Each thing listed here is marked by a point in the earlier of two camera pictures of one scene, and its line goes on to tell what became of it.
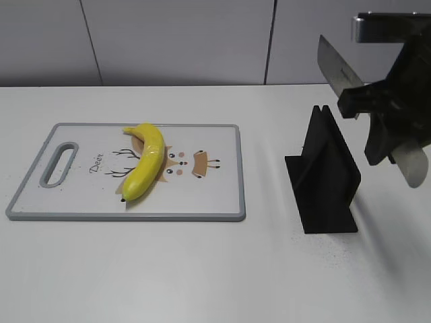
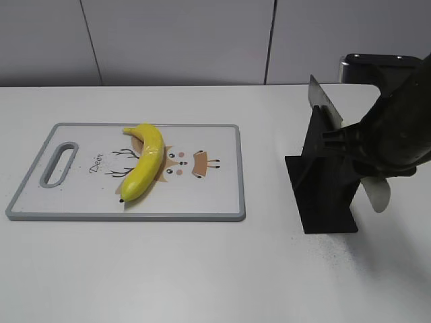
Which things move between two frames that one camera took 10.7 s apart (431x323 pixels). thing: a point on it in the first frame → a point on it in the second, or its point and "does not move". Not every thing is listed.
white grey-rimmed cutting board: (80, 173) does not move
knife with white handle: (411, 160) → (377, 190)
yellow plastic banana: (149, 162) does not move
